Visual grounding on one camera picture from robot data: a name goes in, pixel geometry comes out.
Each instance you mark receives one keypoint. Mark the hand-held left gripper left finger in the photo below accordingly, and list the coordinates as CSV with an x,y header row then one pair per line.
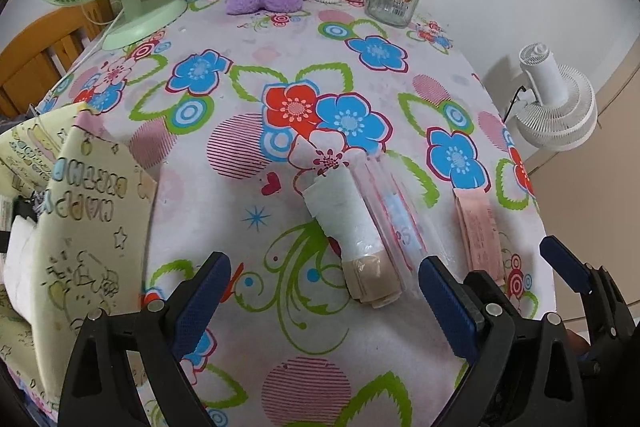
x,y
200,302

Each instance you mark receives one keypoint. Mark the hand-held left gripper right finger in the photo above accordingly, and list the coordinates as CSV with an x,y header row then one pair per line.
x,y
450,307

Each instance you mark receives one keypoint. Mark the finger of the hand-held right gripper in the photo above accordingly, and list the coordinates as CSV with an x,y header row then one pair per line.
x,y
565,262

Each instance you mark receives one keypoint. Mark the clear plastic tube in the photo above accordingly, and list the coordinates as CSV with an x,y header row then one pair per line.
x,y
395,217

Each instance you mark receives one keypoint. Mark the yellow happy birthday bag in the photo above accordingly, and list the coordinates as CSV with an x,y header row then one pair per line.
x,y
90,257

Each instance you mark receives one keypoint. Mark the white tissue packet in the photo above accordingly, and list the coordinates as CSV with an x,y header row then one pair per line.
x,y
20,267

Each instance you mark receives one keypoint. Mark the beige cabinet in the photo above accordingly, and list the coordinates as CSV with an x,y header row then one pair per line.
x,y
600,207

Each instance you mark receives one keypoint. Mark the pink packet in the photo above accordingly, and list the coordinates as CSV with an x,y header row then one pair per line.
x,y
480,227

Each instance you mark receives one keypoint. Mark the floral tablecloth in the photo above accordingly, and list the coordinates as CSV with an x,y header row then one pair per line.
x,y
225,207

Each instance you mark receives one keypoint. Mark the white clip fan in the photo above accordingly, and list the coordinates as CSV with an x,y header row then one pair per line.
x,y
555,102

